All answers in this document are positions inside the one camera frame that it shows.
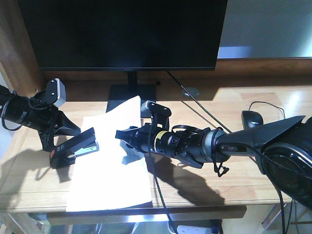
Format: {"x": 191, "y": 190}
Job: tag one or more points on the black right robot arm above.
{"x": 282, "y": 150}

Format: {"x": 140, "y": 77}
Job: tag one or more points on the grey desk cable grommet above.
{"x": 190, "y": 91}

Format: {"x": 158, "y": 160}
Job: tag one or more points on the white paper sheet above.
{"x": 115, "y": 176}

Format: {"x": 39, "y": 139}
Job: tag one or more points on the white power strip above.
{"x": 200, "y": 227}

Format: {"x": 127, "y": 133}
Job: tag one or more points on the black stapler orange button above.
{"x": 66, "y": 153}

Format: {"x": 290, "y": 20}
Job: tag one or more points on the black computer monitor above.
{"x": 125, "y": 35}

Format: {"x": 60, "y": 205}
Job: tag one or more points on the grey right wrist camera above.
{"x": 160, "y": 114}

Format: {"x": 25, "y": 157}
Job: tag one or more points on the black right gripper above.
{"x": 141, "y": 138}

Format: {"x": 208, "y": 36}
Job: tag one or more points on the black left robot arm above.
{"x": 15, "y": 109}

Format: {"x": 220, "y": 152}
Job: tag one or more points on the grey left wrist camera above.
{"x": 55, "y": 92}

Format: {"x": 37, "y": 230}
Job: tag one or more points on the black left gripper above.
{"x": 49, "y": 123}

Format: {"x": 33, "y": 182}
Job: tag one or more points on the black computer mouse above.
{"x": 251, "y": 119}

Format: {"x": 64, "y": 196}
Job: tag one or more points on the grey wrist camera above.
{"x": 160, "y": 114}
{"x": 55, "y": 92}

